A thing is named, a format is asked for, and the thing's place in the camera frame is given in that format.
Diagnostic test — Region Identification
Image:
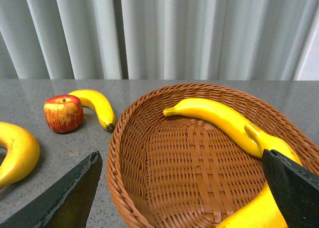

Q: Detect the small yellow banana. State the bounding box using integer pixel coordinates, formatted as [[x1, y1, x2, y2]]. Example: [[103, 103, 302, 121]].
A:
[[69, 89, 116, 131]]

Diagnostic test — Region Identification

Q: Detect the yellow banana in basket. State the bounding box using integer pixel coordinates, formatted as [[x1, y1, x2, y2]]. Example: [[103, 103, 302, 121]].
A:
[[163, 98, 262, 158]]

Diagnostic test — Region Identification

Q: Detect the yellow banana under finger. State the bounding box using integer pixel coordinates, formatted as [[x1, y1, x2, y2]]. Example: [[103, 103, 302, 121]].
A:
[[218, 123, 302, 228]]

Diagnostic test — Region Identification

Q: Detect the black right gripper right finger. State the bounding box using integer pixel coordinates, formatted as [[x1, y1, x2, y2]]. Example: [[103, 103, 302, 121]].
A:
[[262, 149, 319, 228]]

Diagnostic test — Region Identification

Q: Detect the large curved yellow banana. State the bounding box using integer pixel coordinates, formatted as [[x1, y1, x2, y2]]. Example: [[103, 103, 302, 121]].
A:
[[0, 122, 40, 189]]

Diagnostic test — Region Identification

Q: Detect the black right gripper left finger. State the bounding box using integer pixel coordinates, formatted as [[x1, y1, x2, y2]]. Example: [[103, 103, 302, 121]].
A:
[[0, 151, 103, 228]]

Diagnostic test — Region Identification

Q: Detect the red yellow apple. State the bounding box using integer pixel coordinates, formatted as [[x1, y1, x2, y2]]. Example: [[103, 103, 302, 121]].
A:
[[43, 94, 84, 134]]

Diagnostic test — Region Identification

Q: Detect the brown wicker basket right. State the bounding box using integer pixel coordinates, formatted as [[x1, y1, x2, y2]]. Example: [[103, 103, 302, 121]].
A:
[[107, 83, 319, 228]]

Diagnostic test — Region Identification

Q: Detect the white pleated curtain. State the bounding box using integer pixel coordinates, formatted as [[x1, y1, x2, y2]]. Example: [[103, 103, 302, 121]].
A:
[[0, 0, 319, 80]]

